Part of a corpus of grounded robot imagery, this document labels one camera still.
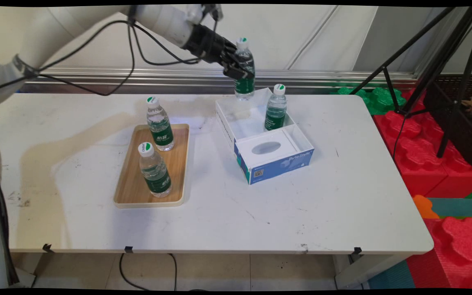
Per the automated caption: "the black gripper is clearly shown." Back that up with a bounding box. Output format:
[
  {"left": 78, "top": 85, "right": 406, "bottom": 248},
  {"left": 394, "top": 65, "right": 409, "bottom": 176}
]
[{"left": 183, "top": 23, "right": 256, "bottom": 80}]

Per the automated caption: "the green label water bottle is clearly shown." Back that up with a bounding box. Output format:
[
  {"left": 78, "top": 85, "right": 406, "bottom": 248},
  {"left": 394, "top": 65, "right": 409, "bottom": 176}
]
[
  {"left": 234, "top": 37, "right": 256, "bottom": 101},
  {"left": 264, "top": 84, "right": 288, "bottom": 132},
  {"left": 138, "top": 142, "right": 173, "bottom": 198},
  {"left": 145, "top": 96, "right": 175, "bottom": 152}
]

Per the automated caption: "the blue and white cardboard box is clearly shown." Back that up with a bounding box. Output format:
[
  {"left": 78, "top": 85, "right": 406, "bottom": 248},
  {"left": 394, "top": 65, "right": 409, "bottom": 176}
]
[{"left": 215, "top": 87, "right": 315, "bottom": 186}]

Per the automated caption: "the wooden tray with cream rim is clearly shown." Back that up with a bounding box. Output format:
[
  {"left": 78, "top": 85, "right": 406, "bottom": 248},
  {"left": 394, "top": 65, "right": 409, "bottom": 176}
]
[{"left": 113, "top": 123, "right": 191, "bottom": 209}]

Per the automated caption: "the green foam puzzle block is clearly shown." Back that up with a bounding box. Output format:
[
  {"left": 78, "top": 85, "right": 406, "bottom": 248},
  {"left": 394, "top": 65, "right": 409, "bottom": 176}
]
[{"left": 329, "top": 84, "right": 407, "bottom": 116}]

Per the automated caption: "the black tripod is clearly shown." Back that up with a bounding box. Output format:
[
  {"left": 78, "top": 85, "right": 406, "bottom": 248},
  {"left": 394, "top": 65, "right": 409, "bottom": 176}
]
[{"left": 349, "top": 6, "right": 472, "bottom": 159}]

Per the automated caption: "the large red foam block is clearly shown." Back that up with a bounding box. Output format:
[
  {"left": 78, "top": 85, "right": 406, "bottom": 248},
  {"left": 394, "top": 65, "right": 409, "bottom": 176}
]
[{"left": 373, "top": 88, "right": 472, "bottom": 198}]

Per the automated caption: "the black mesh crate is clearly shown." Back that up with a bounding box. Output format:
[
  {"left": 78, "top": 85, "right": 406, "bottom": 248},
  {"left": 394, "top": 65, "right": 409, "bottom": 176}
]
[{"left": 424, "top": 74, "right": 472, "bottom": 169}]

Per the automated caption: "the orange foam piece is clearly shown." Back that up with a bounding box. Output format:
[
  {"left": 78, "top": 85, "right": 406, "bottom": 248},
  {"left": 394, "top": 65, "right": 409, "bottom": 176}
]
[{"left": 412, "top": 195, "right": 440, "bottom": 220}]

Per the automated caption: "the white table leg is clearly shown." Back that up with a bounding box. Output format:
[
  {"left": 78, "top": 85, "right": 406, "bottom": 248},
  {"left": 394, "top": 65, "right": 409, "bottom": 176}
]
[{"left": 334, "top": 254, "right": 409, "bottom": 290}]

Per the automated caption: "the red foam puzzle block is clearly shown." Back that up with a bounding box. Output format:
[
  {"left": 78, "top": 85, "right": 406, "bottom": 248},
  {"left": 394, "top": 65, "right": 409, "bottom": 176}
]
[{"left": 406, "top": 217, "right": 472, "bottom": 290}]

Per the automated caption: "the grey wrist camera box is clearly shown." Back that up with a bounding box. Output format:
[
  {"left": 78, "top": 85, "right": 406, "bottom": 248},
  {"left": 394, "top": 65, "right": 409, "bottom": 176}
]
[{"left": 187, "top": 4, "right": 224, "bottom": 22}]

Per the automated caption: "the aluminium wall rail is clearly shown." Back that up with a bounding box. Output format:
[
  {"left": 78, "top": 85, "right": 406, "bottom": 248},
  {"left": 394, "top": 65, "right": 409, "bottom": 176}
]
[{"left": 19, "top": 66, "right": 422, "bottom": 95}]

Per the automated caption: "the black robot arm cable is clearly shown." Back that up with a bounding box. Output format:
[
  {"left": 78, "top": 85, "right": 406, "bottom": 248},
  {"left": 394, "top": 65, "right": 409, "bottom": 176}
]
[{"left": 0, "top": 16, "right": 221, "bottom": 97}]

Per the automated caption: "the thin black tripod cable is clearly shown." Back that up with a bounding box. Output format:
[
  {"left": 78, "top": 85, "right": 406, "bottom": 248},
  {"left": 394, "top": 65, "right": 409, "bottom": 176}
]
[{"left": 392, "top": 114, "right": 408, "bottom": 161}]

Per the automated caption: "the black floor cable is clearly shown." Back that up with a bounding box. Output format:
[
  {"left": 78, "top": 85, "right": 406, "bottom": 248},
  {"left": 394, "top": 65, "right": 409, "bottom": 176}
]
[{"left": 119, "top": 253, "right": 178, "bottom": 291}]

